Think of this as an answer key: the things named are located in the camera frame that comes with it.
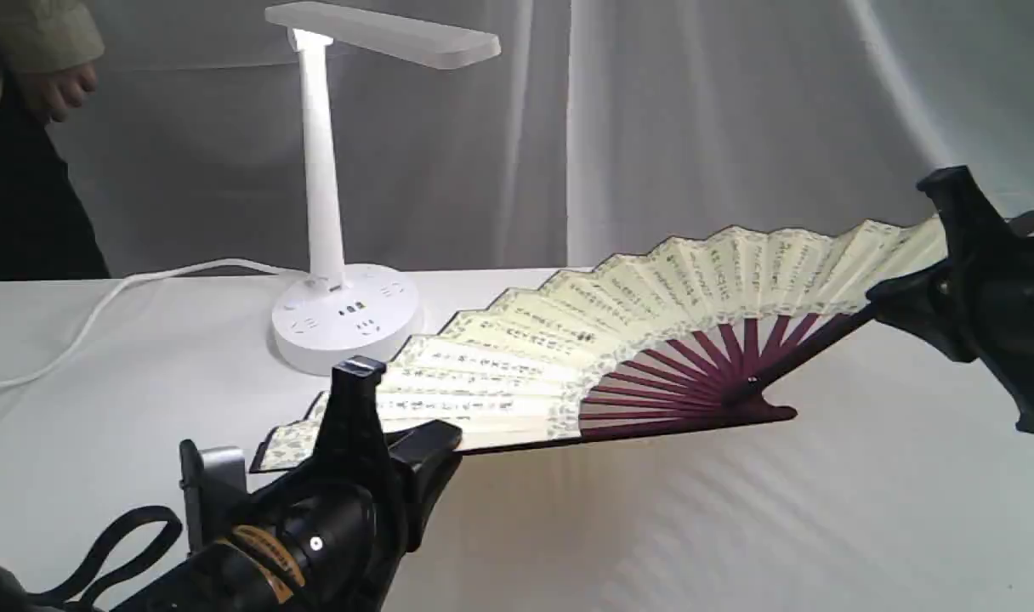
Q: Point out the bystander bare hand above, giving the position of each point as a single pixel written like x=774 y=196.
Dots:
x=52 y=96

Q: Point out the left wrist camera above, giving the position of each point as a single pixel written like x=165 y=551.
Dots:
x=212 y=481

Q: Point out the bystander in olive jacket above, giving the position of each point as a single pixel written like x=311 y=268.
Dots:
x=45 y=231

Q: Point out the white desk lamp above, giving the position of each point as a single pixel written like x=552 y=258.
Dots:
x=341 y=310

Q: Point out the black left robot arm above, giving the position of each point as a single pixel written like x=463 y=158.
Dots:
x=245 y=569

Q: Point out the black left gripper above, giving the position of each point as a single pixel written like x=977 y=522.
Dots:
x=349 y=512

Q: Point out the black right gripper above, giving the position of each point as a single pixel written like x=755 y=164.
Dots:
x=990 y=288

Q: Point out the cream paper folding fan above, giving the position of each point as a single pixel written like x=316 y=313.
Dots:
x=646 y=344

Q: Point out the grey backdrop curtain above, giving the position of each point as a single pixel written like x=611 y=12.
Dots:
x=602 y=127

